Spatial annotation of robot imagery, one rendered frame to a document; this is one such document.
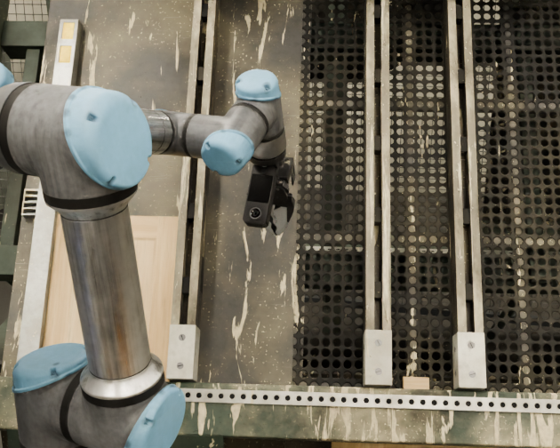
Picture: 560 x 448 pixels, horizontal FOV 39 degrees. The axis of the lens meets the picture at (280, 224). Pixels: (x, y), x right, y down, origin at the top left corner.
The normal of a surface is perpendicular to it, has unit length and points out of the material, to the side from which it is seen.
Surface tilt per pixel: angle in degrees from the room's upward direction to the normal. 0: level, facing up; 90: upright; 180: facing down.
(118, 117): 83
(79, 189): 97
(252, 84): 27
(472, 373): 56
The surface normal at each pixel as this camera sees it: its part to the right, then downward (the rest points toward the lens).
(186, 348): -0.04, -0.29
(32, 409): -0.42, 0.25
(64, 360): -0.11, -0.96
